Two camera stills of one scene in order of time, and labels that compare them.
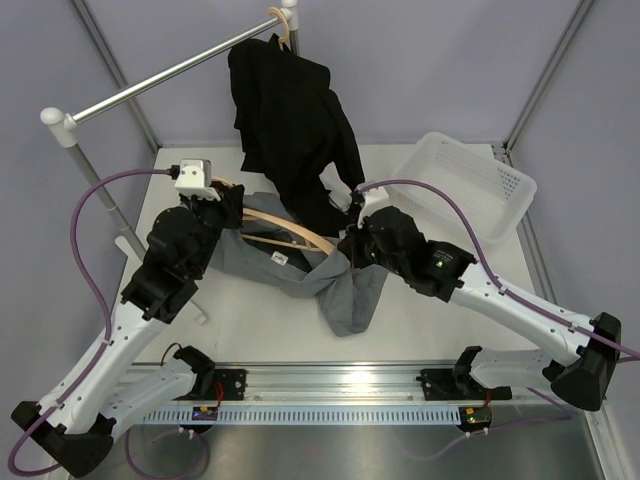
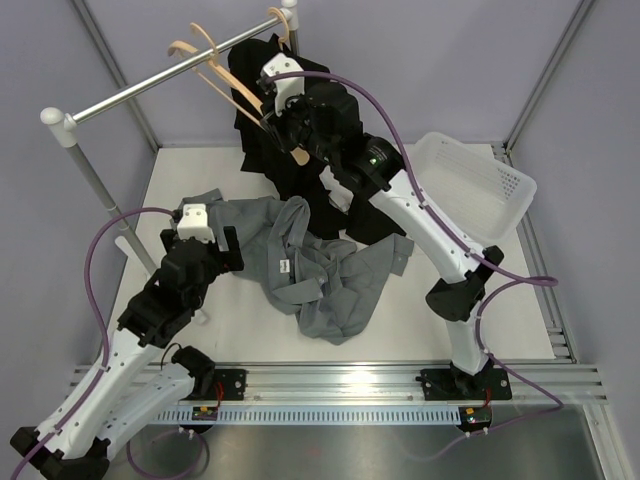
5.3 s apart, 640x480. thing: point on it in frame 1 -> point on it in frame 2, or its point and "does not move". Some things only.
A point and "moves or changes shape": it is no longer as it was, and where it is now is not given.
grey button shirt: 270,250 moves or changes shape
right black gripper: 352,246 -> 277,131
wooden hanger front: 312,241 -> 299,155
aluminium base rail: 342,384 does not move
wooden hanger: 284,38 does not move
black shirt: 290,123 does not move
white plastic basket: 497,193 does not move
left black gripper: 230,204 -> 230,259
